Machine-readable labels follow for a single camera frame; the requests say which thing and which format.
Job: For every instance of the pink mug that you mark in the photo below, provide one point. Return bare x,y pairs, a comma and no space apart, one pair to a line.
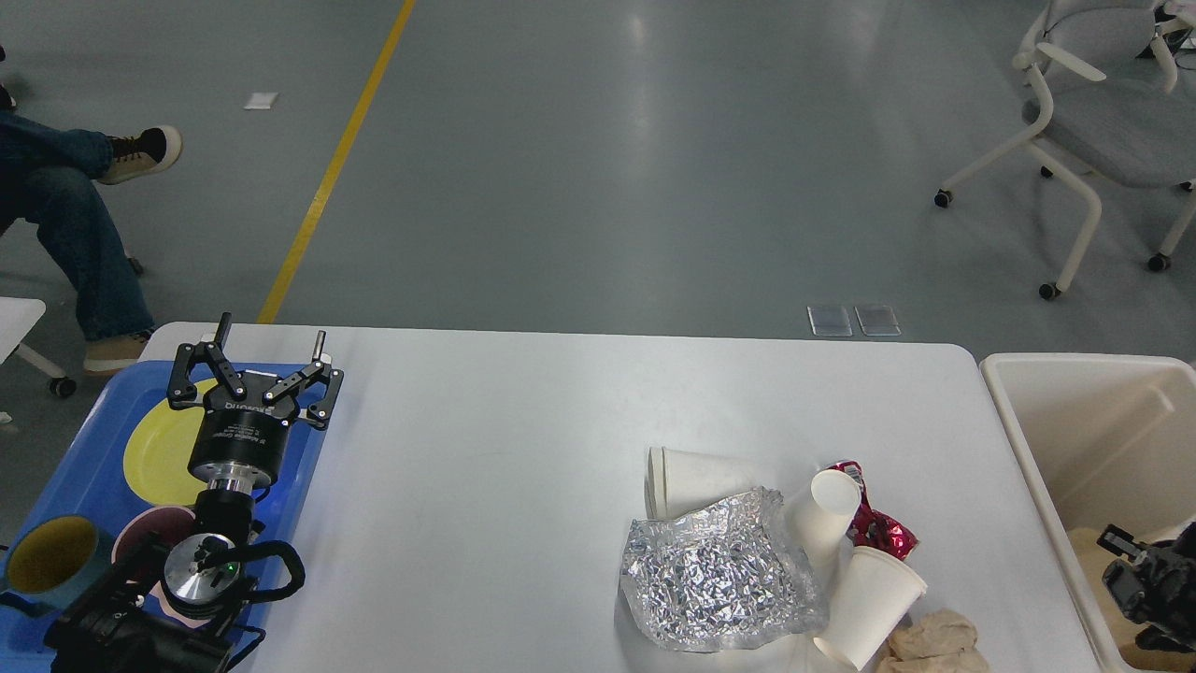
172,524

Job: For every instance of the lying white paper cup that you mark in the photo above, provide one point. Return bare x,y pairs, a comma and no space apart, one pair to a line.
678,482

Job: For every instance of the crushed red can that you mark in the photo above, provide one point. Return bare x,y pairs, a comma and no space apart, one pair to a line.
871,527

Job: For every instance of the seated person in jeans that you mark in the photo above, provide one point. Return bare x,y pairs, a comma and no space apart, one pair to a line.
49,178

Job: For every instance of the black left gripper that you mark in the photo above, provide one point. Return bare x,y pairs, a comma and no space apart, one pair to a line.
240,435

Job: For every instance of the crumpled aluminium foil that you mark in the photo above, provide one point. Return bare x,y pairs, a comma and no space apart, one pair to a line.
726,576

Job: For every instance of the upright white paper cup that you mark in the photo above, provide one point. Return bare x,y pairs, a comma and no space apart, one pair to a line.
819,518

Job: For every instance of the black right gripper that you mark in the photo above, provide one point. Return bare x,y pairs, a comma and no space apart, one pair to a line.
1154,585

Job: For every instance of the crumpled brown paper front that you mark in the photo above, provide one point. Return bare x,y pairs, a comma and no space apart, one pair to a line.
943,641

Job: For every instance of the white table edge left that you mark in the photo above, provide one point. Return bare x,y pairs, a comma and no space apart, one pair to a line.
18,317

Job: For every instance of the white chair leg left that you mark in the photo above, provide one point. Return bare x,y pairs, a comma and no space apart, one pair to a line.
59,383

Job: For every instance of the yellow plastic plate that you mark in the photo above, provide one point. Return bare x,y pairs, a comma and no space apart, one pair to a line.
156,457

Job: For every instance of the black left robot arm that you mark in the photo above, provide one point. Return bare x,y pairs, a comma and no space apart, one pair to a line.
177,602

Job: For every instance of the white plastic bin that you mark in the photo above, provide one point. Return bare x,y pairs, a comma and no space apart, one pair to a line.
1100,439

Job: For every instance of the teal mug yellow inside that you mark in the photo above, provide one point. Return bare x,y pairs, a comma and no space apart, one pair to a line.
53,564

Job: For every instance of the front white paper cup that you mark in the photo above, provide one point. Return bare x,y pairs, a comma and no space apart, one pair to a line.
873,595

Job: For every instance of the grey office chair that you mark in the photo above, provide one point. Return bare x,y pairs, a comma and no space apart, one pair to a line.
1102,82

